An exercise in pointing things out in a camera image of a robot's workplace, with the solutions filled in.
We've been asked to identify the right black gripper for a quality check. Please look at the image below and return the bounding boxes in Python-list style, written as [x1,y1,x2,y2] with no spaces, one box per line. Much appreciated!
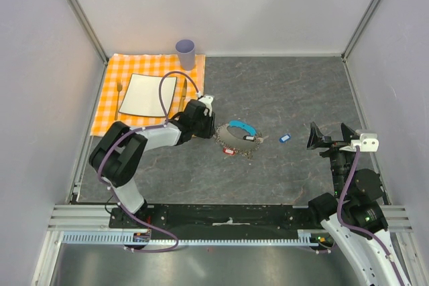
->
[306,121,359,196]

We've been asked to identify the blue key tag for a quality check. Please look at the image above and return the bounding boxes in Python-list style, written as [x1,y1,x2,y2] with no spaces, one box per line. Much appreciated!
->
[279,134,291,143]

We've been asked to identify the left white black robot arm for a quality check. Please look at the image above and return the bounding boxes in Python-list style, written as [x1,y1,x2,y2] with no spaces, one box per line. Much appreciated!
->
[88,95,215,228]

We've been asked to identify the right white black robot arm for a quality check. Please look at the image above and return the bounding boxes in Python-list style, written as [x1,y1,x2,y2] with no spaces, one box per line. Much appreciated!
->
[306,123,410,285]

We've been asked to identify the silver keys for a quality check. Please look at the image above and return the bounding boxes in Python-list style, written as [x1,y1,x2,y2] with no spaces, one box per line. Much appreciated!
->
[256,136,268,143]

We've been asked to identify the gold knife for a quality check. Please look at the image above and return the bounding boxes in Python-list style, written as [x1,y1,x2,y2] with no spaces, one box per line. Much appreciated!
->
[178,79,188,113]

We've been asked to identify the orange checkered cloth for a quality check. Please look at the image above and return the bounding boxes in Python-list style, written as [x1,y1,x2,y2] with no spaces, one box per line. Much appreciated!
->
[90,54,205,137]

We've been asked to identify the red key tag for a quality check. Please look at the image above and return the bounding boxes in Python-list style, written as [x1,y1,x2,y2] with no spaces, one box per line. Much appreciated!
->
[223,148,235,155]

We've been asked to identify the white square plate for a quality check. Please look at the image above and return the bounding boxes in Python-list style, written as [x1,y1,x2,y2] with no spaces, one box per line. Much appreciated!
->
[119,74,177,117]

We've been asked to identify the lavender plastic cup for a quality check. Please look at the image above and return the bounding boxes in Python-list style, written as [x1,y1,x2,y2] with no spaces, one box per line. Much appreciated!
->
[175,39,195,71]

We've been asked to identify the gold fork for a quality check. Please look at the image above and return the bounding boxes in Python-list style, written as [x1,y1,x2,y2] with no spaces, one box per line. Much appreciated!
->
[115,80,123,121]

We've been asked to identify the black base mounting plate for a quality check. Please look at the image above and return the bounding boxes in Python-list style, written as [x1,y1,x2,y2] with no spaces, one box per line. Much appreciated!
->
[109,203,336,242]

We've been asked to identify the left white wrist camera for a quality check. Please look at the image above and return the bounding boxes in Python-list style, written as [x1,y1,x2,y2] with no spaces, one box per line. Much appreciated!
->
[198,94,214,115]

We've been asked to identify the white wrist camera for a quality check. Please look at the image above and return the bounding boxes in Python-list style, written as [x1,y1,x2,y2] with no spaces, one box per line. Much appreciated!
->
[340,131,379,153]
[198,94,214,115]

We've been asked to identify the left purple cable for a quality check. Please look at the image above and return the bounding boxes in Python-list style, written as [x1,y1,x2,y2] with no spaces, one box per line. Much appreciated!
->
[97,70,204,253]

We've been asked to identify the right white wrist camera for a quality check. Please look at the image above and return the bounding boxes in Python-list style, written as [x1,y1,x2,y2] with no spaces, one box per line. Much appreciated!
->
[340,131,379,153]

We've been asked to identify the slotted cable duct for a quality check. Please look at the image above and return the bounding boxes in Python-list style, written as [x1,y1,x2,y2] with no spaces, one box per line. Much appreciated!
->
[62,231,318,246]

